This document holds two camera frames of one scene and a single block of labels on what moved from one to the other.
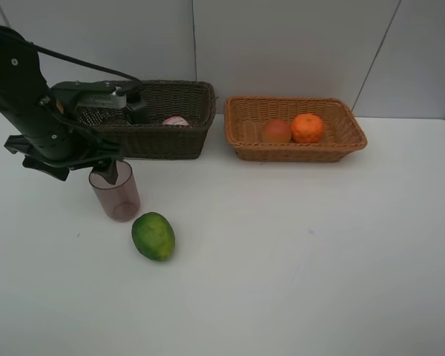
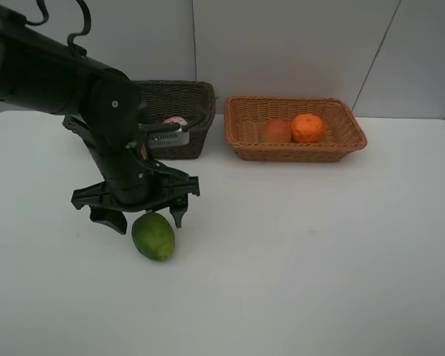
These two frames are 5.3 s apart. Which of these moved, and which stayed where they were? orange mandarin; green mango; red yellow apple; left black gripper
Moved: left black gripper
Stayed: orange mandarin; green mango; red yellow apple
